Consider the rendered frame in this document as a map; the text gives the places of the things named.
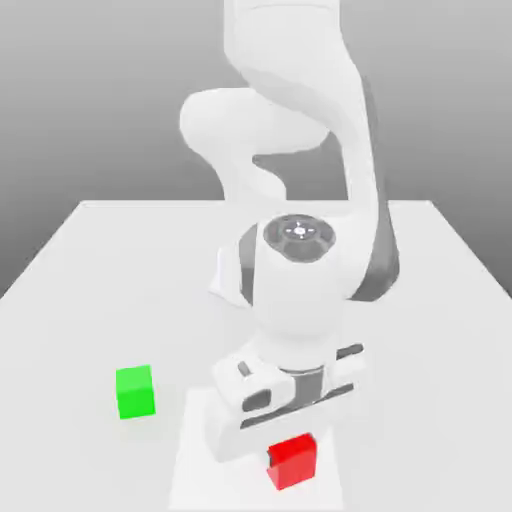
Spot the small green cube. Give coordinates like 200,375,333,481
115,364,157,421

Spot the small red cube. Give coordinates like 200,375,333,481
266,432,318,492

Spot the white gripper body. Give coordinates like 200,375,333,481
203,381,363,465

